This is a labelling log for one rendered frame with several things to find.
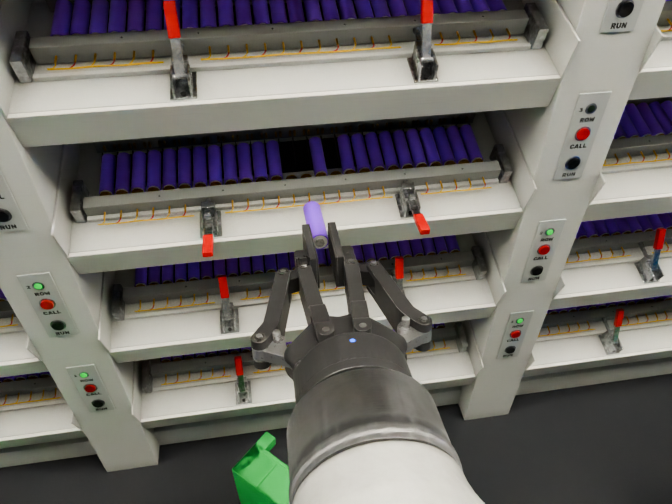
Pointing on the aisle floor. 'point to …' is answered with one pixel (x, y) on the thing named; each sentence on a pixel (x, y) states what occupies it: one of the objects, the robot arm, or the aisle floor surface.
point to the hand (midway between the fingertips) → (322, 253)
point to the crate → (262, 475)
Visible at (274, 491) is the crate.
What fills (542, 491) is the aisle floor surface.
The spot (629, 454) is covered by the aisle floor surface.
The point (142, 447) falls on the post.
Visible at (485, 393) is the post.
